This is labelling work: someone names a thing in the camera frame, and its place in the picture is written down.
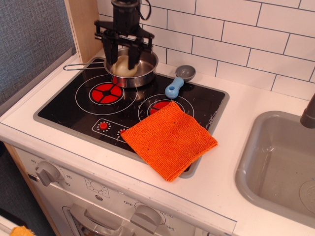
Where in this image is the grey timer knob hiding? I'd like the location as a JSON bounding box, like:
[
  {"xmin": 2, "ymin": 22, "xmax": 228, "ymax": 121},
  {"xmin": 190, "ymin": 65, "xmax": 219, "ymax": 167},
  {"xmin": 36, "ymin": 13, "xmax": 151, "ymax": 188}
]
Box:
[{"xmin": 35, "ymin": 161, "xmax": 61, "ymax": 186}]

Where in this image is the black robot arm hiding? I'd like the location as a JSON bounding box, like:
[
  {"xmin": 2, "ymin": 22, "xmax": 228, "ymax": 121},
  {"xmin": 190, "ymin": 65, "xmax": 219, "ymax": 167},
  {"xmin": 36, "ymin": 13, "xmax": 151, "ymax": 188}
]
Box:
[{"xmin": 94, "ymin": 0, "xmax": 154, "ymax": 69}]

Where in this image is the orange fuzzy object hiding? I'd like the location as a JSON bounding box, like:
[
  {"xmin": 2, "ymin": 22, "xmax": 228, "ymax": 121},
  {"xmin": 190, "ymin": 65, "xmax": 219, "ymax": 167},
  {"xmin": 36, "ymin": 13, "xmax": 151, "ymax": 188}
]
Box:
[{"xmin": 9, "ymin": 226, "xmax": 35, "ymax": 236}]

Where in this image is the grey plastic sink basin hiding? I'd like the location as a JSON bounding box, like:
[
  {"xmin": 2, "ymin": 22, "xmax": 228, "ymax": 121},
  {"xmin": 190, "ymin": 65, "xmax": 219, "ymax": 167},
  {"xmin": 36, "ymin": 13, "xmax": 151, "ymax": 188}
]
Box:
[{"xmin": 235, "ymin": 111, "xmax": 315, "ymax": 228}]

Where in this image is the orange knitted cloth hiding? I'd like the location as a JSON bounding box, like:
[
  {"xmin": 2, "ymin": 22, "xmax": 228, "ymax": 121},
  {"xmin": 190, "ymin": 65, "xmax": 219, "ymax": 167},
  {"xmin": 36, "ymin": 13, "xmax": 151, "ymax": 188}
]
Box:
[{"xmin": 122, "ymin": 102, "xmax": 218, "ymax": 182}]

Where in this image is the grey faucet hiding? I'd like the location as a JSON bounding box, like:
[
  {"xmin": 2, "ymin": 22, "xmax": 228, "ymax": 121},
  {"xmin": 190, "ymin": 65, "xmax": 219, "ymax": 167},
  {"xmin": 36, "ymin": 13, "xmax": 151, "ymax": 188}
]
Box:
[{"xmin": 300, "ymin": 94, "xmax": 315, "ymax": 129}]

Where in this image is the wooden side post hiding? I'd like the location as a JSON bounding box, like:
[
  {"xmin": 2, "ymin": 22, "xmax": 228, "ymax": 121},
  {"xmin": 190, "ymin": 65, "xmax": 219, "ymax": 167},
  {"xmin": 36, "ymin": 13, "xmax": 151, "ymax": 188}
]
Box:
[{"xmin": 64, "ymin": 0, "xmax": 102, "ymax": 63}]

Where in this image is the beige toy potato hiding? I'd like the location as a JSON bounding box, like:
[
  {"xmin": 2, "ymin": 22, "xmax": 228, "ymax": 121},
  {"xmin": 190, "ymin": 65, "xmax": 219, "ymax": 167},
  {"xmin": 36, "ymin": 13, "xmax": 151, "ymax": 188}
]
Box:
[{"xmin": 110, "ymin": 55, "xmax": 137, "ymax": 78}]

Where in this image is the silver pot with wire handle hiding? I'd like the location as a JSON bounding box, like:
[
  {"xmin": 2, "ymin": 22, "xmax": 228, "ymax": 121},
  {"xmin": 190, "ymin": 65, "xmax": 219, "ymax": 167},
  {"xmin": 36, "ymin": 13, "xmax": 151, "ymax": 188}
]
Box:
[{"xmin": 63, "ymin": 47, "xmax": 158, "ymax": 88}]

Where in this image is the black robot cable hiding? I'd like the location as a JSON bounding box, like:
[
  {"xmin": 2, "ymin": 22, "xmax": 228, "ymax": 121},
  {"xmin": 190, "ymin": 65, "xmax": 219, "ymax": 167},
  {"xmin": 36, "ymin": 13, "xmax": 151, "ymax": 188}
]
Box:
[{"xmin": 139, "ymin": 0, "xmax": 152, "ymax": 21}]

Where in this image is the grey oven knob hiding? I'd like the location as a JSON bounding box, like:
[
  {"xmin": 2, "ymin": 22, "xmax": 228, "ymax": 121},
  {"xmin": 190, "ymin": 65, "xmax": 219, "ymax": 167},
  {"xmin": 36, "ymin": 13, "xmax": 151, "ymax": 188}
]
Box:
[{"xmin": 130, "ymin": 205, "xmax": 162, "ymax": 234}]

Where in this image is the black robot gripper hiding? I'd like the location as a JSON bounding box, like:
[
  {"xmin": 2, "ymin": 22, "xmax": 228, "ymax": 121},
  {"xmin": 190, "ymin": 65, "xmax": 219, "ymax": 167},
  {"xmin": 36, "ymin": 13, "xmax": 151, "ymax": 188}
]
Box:
[{"xmin": 94, "ymin": 4, "xmax": 154, "ymax": 70}]

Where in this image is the black toy stove top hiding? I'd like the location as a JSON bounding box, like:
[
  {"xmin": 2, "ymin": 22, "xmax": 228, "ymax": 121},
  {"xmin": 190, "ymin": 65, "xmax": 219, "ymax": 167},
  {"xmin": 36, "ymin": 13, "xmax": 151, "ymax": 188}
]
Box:
[{"xmin": 33, "ymin": 69, "xmax": 229, "ymax": 163}]

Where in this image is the oven door with handle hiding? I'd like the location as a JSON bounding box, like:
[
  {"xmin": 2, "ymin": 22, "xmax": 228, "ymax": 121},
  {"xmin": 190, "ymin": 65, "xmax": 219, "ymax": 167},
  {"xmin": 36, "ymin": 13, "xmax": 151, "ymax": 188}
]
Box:
[{"xmin": 61, "ymin": 203, "xmax": 197, "ymax": 236}]

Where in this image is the blue handled grey scoop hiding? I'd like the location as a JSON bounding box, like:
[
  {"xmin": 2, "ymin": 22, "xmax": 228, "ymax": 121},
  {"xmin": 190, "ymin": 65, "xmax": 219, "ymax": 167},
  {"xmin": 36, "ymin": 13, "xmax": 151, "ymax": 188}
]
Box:
[{"xmin": 164, "ymin": 65, "xmax": 196, "ymax": 99}]

